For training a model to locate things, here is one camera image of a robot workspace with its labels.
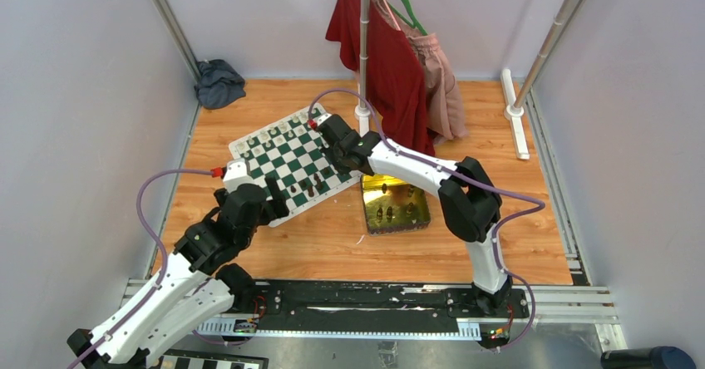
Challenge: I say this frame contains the pink shorts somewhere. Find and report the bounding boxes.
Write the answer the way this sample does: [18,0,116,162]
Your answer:
[371,0,468,145]

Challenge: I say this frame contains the yellow metal tin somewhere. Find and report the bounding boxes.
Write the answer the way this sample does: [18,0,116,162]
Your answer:
[361,175,431,236]

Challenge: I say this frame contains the dark blue crumpled cloth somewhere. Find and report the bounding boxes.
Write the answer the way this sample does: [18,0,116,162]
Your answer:
[194,59,246,110]

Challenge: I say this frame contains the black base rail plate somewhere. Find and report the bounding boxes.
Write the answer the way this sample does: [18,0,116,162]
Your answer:
[229,280,530,334]

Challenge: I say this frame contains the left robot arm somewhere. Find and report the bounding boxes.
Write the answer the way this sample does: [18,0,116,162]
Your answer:
[67,176,289,368]

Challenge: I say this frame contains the white clothes rack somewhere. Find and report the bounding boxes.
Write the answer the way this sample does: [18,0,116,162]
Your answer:
[354,0,530,160]

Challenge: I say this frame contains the red t-shirt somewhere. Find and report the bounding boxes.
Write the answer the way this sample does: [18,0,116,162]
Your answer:
[325,0,435,156]

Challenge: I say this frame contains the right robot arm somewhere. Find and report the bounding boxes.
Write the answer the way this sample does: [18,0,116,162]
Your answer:
[308,115,512,317]

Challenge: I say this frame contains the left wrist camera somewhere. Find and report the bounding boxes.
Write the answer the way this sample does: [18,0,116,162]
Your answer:
[222,157,254,192]

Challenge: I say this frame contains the green clothes hanger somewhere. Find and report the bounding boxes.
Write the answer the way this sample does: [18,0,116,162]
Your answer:
[390,0,427,36]

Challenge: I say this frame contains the dark blue bottle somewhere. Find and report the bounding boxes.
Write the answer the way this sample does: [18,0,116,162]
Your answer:
[600,346,697,369]

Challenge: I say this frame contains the green white chess mat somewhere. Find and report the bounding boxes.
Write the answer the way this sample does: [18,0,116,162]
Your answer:
[229,103,362,228]

